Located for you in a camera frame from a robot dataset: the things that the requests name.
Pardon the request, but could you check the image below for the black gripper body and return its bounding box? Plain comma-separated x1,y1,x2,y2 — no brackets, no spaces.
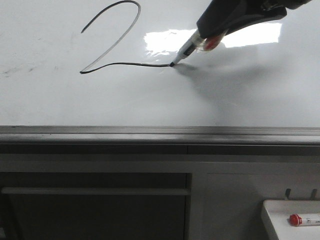
262,0,311,10

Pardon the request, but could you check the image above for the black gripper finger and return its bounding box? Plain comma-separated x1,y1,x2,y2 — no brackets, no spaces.
196,0,287,39

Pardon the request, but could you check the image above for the red round magnet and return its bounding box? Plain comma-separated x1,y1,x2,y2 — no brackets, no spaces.
198,34,224,52

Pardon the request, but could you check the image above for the white black-tipped whiteboard marker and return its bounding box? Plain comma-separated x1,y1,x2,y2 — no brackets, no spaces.
169,29,205,67

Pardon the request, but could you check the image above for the left metal tray hook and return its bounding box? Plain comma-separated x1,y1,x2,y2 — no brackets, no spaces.
284,188,292,200

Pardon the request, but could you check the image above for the white marker tray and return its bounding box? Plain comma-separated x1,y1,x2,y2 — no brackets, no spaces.
261,200,320,240

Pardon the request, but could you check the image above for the red-capped white marker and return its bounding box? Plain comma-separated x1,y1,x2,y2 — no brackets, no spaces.
288,213,320,227

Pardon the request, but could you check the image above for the white whiteboard with metal frame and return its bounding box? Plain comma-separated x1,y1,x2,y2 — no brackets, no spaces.
0,0,320,145

